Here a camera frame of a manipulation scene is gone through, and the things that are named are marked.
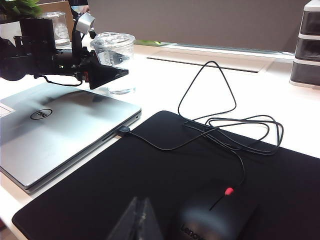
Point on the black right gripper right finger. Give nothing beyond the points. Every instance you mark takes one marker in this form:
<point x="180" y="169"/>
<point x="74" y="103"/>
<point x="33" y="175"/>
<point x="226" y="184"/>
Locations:
<point x="148" y="225"/>

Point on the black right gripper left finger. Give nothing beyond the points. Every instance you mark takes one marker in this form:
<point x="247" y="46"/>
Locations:
<point x="127" y="225"/>

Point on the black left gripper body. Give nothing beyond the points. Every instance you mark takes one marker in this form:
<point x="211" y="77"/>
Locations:
<point x="70" y="63"/>

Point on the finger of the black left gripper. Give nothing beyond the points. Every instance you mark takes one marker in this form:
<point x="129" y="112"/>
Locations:
<point x="105" y="75"/>

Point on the clear plastic cup with lid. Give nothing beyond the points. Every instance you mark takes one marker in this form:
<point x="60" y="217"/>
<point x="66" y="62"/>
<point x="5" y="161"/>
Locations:
<point x="115" y="45"/>

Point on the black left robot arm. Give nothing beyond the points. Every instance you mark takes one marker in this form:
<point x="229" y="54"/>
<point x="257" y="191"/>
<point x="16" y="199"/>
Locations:
<point x="37" y="40"/>

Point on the silver Dell laptop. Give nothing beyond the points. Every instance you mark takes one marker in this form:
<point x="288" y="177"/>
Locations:
<point x="62" y="140"/>

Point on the clear glass with logo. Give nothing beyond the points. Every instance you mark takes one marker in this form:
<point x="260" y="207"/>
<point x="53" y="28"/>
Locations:
<point x="61" y="30"/>

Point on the black mouse pad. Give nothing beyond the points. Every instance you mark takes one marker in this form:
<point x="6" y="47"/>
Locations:
<point x="150" y="180"/>

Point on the green object behind desk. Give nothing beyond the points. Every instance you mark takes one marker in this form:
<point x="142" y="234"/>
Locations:
<point x="150" y="42"/>

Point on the brown cardboard box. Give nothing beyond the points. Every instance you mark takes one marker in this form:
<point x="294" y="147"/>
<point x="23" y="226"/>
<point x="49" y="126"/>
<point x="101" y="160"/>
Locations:
<point x="67" y="7"/>

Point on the green potted plant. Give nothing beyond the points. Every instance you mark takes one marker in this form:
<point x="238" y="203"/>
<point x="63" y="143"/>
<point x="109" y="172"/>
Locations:
<point x="22" y="7"/>

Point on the black Lenovo mouse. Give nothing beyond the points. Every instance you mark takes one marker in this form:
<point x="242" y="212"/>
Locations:
<point x="225" y="221"/>

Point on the brown fabric desk divider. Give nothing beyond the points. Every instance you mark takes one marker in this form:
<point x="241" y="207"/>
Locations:
<point x="187" y="22"/>

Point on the dark translucent organizer drawer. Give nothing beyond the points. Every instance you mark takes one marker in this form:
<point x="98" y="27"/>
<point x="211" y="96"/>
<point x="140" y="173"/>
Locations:
<point x="307" y="71"/>
<point x="312" y="23"/>
<point x="310" y="50"/>

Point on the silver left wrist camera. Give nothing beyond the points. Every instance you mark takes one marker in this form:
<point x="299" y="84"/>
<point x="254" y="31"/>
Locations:
<point x="85" y="22"/>

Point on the white drawer organizer frame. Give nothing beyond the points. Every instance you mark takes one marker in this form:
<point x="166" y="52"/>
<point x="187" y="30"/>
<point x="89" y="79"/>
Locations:
<point x="310" y="6"/>

